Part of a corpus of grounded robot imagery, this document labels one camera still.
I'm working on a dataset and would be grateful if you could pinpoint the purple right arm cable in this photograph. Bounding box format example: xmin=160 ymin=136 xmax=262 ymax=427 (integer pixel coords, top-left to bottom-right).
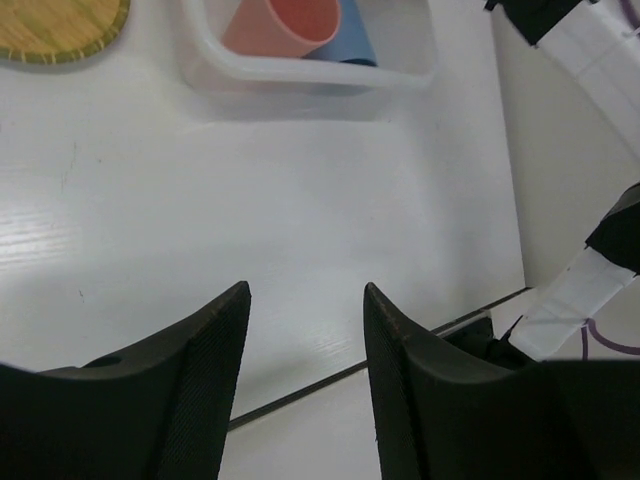
xmin=579 ymin=317 xmax=640 ymax=361

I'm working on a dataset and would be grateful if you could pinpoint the translucent white plastic bin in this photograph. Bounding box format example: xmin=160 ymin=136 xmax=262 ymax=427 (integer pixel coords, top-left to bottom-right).
xmin=169 ymin=1 xmax=438 ymax=121

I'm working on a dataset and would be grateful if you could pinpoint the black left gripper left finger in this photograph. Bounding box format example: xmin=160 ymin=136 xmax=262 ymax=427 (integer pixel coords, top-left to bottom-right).
xmin=1 ymin=281 xmax=250 ymax=479

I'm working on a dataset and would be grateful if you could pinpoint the blue plastic cup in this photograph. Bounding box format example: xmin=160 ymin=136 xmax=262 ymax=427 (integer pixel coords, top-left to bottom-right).
xmin=305 ymin=0 xmax=378 ymax=67

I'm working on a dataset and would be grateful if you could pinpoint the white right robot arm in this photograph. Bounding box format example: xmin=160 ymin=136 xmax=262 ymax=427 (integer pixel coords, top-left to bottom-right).
xmin=486 ymin=1 xmax=639 ymax=360

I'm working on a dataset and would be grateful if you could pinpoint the round bamboo mat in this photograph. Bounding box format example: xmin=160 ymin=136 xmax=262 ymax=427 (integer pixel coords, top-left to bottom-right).
xmin=1 ymin=0 xmax=131 ymax=65

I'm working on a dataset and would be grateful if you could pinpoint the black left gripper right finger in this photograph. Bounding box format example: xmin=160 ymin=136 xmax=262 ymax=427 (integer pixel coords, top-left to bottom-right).
xmin=363 ymin=284 xmax=639 ymax=479

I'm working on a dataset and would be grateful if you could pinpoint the pink plastic cup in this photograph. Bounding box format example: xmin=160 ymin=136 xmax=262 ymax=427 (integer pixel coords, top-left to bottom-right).
xmin=222 ymin=0 xmax=342 ymax=58

